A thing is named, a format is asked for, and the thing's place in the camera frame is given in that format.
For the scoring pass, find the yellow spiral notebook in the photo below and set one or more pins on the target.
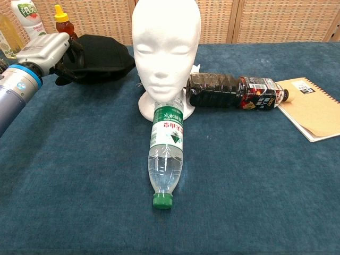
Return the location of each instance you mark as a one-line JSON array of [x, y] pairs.
[[313, 111]]

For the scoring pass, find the dark round object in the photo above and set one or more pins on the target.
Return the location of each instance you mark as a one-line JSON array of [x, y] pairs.
[[2, 65]]

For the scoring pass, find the white foam mannequin head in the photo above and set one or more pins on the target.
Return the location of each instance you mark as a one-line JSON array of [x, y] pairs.
[[164, 53]]

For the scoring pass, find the clear water bottle green cap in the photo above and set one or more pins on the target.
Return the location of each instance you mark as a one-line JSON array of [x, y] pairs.
[[166, 159]]

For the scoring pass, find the black baseball cap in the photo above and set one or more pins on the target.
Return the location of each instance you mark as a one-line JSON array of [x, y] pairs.
[[106, 58]]

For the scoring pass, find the yellow tea bottle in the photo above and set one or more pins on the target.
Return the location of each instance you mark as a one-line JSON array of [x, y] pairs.
[[9, 37]]

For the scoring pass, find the white crumpled tissue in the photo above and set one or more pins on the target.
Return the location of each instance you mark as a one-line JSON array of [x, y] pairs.
[[196, 68]]

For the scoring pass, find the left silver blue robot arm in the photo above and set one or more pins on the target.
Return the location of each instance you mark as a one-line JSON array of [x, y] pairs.
[[13, 90]]

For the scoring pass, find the dark coffee bottle black label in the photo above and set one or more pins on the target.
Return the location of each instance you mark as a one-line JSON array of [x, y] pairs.
[[212, 90]]

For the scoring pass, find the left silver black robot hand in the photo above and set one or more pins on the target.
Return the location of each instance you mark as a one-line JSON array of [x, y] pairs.
[[45, 51]]

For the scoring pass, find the honey bear bottle yellow cap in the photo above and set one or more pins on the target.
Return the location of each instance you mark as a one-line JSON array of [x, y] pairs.
[[63, 26]]

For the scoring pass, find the blue table cloth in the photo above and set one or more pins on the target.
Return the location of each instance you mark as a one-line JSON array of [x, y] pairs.
[[79, 199]]

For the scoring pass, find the white drink bottle green label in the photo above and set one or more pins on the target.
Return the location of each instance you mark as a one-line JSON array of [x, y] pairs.
[[30, 21]]

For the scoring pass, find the woven wood-framed screen panel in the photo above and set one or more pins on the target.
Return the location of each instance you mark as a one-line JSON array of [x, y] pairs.
[[106, 21], [217, 21], [279, 21]]

